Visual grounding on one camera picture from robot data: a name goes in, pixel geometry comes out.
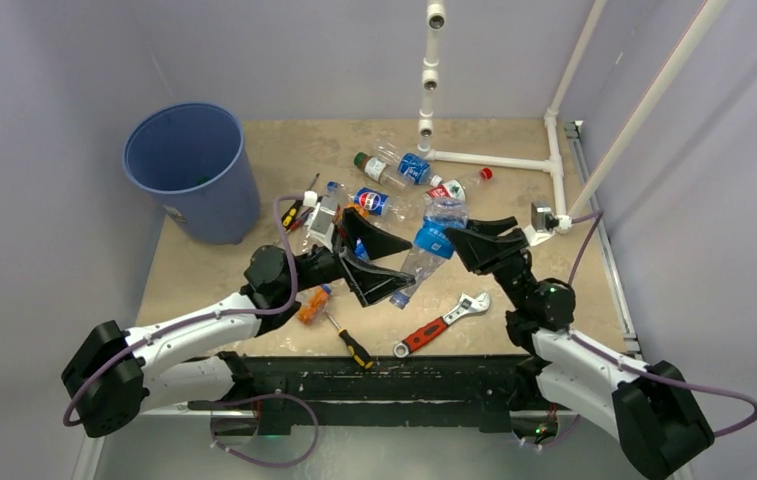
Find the yellow black screwdriver back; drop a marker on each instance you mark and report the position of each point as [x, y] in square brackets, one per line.
[290, 218]

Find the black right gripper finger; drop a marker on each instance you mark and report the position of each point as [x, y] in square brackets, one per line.
[492, 227]
[474, 250]

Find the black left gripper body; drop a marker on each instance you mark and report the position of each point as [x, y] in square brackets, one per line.
[319, 266]

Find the yellow black screwdriver front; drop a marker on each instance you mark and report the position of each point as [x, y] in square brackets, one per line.
[357, 352]

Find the nongfu spring red bottle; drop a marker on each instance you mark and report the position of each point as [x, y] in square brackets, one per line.
[461, 187]

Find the aluminium side rail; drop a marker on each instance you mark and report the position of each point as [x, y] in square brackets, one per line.
[572, 132]

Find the red handled adjustable wrench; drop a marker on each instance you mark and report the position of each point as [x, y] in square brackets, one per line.
[466, 306]

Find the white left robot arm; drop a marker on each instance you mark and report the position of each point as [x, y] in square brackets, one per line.
[115, 373]

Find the green cap clear bottle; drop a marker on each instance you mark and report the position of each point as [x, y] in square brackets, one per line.
[381, 172]

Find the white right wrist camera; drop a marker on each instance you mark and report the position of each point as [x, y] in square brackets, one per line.
[544, 224]

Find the yellow black screwdriver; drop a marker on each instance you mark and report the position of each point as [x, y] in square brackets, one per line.
[290, 218]
[357, 352]

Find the crushed orange label bottle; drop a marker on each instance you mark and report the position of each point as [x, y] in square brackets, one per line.
[312, 302]

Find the red label clear bottle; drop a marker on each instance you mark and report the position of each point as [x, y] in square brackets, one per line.
[337, 192]

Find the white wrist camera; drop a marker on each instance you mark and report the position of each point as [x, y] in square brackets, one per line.
[544, 224]
[321, 225]

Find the blue label bottle centre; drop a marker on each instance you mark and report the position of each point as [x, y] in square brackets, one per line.
[360, 251]

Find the blue label bottle back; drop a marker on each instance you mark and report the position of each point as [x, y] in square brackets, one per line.
[410, 165]

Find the blue label water bottle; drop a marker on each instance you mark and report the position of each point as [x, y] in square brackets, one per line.
[430, 246]

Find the blue plastic bin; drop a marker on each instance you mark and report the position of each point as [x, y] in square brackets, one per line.
[169, 151]

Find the pepsi label clear bottle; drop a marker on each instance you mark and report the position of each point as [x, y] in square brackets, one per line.
[380, 204]

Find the black table front rail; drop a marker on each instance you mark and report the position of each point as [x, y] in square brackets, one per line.
[483, 392]

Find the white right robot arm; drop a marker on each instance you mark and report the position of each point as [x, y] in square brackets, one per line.
[657, 422]

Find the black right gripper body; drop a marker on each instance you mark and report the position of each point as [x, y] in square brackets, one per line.
[514, 271]

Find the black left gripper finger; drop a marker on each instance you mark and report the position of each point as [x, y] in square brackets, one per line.
[378, 243]
[372, 284]

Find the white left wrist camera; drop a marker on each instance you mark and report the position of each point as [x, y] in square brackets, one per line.
[321, 225]

